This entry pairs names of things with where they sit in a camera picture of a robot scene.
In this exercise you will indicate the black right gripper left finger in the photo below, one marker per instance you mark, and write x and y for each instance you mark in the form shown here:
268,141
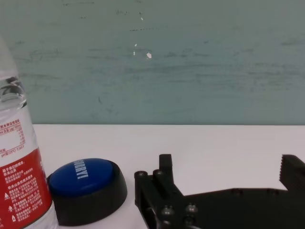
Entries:
164,190

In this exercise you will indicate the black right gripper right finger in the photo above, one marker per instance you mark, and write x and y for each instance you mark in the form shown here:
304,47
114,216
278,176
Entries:
294,174

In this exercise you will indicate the blue push button black base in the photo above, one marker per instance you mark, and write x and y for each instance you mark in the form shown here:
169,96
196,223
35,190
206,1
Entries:
81,181

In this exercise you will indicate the clear water bottle red cap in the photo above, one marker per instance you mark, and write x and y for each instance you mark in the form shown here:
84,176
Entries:
19,155

